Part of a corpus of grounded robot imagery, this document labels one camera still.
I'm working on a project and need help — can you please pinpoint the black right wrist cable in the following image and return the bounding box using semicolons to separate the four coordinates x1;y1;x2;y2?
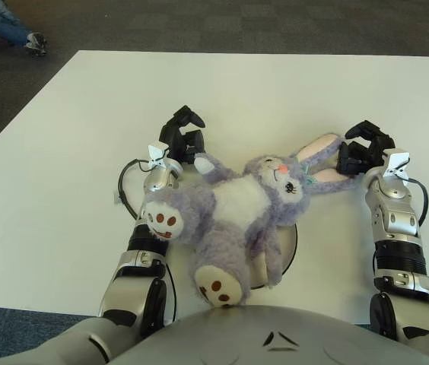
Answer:
404;176;429;229

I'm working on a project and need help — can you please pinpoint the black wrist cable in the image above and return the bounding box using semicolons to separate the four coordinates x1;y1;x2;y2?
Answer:
404;176;429;229
117;158;151;221

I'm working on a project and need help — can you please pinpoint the white plate with black rim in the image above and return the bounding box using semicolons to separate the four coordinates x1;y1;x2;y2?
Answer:
250;222;300;290

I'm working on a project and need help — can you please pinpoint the grey robot torso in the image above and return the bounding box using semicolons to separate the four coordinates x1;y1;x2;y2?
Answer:
0;302;429;365

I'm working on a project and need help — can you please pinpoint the purple plush rabbit doll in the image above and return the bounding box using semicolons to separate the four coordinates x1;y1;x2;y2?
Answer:
141;132;358;308

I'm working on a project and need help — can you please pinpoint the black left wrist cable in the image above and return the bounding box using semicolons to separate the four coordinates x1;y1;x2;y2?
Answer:
117;158;151;221

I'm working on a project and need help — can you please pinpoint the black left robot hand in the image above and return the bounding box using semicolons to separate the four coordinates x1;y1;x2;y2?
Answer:
159;105;207;164

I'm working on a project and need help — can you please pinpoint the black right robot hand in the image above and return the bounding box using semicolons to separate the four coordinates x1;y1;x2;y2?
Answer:
335;119;397;178

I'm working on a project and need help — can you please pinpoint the grey white sneaker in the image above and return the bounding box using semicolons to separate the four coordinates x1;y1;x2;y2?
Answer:
24;32;48;57

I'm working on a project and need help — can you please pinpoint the person's leg in jeans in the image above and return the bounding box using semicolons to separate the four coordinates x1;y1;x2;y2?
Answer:
0;0;29;49

